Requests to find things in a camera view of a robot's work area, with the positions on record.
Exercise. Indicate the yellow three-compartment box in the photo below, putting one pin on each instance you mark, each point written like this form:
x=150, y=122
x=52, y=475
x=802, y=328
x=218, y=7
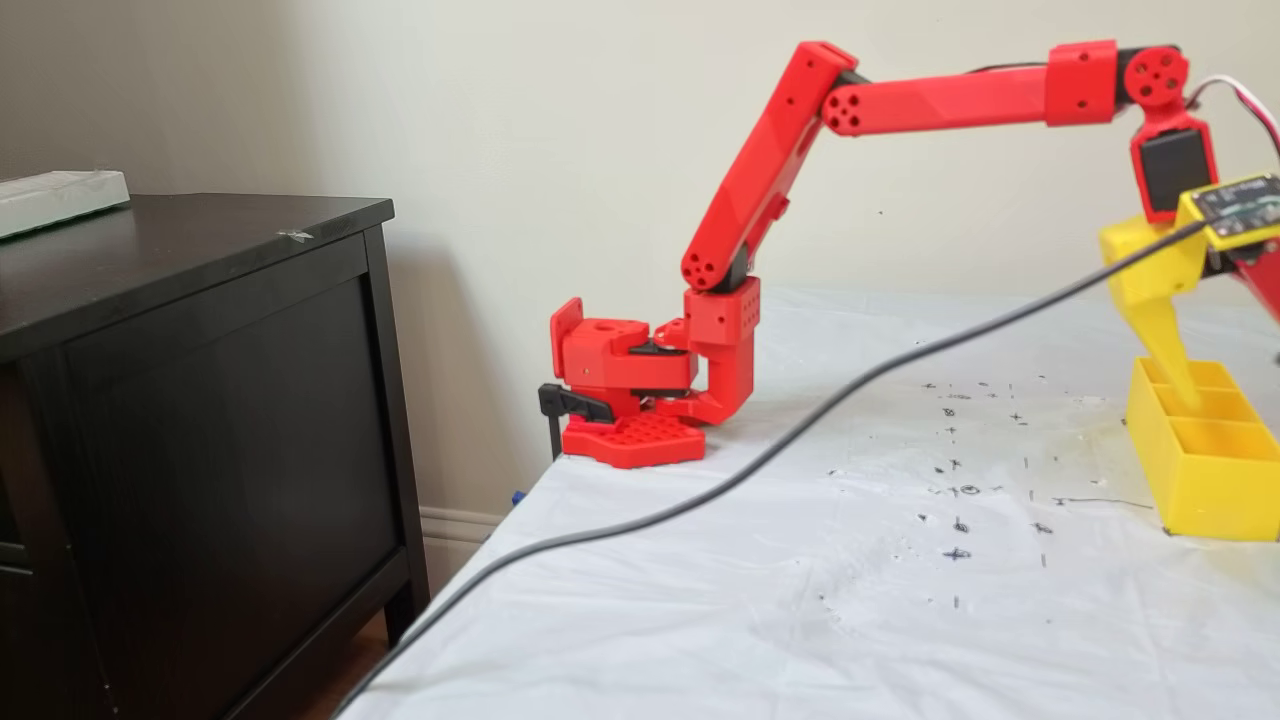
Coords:
x=1215, y=490

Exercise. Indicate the white plastic table cover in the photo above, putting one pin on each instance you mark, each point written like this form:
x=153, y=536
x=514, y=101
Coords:
x=750, y=600

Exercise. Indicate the black table clamp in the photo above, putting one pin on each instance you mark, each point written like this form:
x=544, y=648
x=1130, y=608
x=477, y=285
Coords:
x=575, y=403

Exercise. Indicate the white baseboard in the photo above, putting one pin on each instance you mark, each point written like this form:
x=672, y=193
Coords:
x=455, y=540

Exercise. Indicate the black wooden cabinet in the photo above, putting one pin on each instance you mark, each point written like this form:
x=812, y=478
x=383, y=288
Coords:
x=200, y=450

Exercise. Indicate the white foam slab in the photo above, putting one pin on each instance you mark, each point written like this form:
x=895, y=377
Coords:
x=55, y=200

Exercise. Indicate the camera board in yellow mount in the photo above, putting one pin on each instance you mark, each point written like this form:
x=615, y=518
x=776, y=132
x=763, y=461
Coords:
x=1240, y=208

